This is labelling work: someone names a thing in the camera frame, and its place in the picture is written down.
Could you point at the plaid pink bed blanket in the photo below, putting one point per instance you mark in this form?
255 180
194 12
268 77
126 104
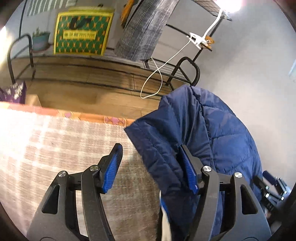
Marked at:
35 148

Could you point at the grey plaid hanging cloth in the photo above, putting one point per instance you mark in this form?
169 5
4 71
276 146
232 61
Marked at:
144 29

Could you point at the purple floral bag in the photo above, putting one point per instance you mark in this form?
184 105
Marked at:
15 93

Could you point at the orange bed sheet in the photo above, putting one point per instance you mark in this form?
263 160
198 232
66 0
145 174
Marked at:
93 118

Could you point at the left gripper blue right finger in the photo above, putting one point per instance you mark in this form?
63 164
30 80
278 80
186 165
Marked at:
193 167

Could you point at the grey white folded garment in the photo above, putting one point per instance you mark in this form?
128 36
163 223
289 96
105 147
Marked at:
166 229

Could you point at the bright round lamp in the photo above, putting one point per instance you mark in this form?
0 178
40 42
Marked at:
5 42

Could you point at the bright blue jacket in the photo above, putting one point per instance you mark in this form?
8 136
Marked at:
163 207

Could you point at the white clip-on lamp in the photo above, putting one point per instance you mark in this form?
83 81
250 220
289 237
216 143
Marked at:
220 9

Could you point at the potted plant teal pot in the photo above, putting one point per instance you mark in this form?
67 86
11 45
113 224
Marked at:
40 40

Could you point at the navy blue puffer jacket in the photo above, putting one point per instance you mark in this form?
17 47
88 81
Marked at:
199 119

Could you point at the yellow green storage box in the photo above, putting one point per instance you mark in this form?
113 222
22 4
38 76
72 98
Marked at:
83 30

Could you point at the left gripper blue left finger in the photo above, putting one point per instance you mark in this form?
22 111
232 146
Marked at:
110 167

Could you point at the green striped hanging cloth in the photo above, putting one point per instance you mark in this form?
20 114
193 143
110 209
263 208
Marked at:
39 6

